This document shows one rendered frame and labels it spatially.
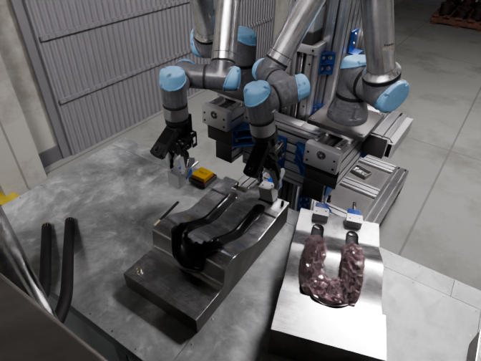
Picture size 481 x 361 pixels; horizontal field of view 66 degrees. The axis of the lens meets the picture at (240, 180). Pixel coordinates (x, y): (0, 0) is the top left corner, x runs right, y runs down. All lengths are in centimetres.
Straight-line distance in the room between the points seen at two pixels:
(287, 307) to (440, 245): 180
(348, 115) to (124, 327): 100
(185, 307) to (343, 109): 87
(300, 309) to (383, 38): 77
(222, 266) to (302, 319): 24
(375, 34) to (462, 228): 189
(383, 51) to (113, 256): 102
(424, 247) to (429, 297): 136
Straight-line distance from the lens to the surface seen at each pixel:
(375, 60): 122
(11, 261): 62
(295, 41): 117
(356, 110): 143
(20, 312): 23
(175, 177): 127
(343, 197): 241
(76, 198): 150
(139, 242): 127
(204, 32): 155
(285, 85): 107
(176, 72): 110
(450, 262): 257
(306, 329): 94
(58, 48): 299
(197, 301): 103
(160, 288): 107
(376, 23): 116
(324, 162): 138
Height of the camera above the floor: 171
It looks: 38 degrees down
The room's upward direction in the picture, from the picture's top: 2 degrees clockwise
